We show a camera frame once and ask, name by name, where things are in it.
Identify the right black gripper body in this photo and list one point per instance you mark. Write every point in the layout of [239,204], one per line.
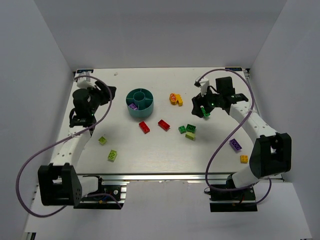
[200,104]

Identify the yellow lego brick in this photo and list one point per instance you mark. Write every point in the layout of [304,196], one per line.
[244,159]

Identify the red lego brick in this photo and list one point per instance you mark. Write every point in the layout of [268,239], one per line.
[164,125]
[144,127]

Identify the dark green lego brick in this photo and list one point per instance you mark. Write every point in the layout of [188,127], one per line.
[191,128]

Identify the right red lego brick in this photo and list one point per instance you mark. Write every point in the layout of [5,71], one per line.
[164,125]

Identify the left red lego brick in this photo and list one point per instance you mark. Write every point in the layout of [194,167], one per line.
[144,127]

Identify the left blue corner label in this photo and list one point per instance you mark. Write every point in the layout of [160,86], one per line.
[80,71]

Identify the small lime lego brick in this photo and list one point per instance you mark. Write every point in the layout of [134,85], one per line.
[102,140]

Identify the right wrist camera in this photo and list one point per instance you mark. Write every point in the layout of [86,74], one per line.
[203,83]

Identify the blue corner label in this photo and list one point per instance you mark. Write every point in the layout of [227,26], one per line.
[80,71]
[235,69]

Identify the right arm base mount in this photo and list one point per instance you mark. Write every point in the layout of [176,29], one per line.
[232,201]

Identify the yellow orange lego figure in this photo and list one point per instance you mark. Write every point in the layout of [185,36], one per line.
[175,99]

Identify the small green lego brick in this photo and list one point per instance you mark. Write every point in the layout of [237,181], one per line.
[182,129]

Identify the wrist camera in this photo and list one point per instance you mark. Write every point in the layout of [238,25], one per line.
[84,80]
[203,83]

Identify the thin green lego piece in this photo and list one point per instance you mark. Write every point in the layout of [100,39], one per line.
[205,114]

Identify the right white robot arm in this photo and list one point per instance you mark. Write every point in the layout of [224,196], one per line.
[272,151]

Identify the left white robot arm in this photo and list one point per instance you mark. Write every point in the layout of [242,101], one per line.
[58,181]

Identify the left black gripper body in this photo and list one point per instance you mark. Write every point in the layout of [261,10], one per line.
[102,92]

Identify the pale green sloped lego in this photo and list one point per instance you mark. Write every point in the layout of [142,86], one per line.
[190,135]

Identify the purple lego brick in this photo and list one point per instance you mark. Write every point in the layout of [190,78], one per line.
[132,106]
[235,145]

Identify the teal round divided container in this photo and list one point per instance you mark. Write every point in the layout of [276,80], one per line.
[143,99]

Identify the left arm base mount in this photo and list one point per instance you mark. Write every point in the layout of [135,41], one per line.
[109,197]

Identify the right blue corner label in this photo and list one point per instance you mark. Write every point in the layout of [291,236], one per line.
[235,69]

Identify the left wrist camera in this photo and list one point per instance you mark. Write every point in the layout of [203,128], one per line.
[84,80]

